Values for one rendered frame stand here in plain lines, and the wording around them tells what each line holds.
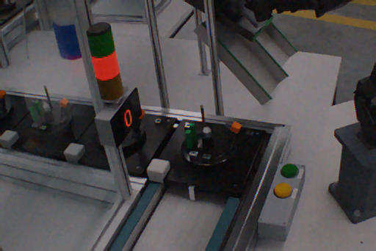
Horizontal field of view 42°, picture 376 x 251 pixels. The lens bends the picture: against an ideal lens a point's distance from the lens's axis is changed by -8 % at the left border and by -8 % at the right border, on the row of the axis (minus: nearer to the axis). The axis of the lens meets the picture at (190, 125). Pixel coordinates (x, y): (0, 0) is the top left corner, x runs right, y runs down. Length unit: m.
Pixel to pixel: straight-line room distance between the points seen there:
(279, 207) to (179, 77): 0.80
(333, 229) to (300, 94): 0.59
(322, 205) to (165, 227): 0.40
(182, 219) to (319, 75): 0.81
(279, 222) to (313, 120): 0.53
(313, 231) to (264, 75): 0.50
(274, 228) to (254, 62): 0.54
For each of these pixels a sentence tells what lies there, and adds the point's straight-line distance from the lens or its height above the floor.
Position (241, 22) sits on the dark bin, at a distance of 1.39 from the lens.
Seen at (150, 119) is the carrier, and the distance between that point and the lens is 1.47.
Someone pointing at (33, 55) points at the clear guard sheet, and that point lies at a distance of 0.88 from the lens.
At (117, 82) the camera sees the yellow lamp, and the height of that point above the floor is 1.29.
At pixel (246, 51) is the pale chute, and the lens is 1.51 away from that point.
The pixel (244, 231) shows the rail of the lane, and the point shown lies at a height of 0.96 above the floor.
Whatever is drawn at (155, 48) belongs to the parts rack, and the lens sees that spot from 1.46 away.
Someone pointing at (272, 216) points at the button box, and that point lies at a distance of 1.18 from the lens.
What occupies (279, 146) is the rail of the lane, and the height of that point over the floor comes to 0.96.
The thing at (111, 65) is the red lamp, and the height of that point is 1.34.
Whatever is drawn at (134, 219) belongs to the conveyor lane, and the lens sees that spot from 1.23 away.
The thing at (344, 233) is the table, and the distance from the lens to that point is 1.28.
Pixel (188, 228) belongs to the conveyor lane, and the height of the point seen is 0.92.
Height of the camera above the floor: 1.83
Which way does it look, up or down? 37 degrees down
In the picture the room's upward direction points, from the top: 8 degrees counter-clockwise
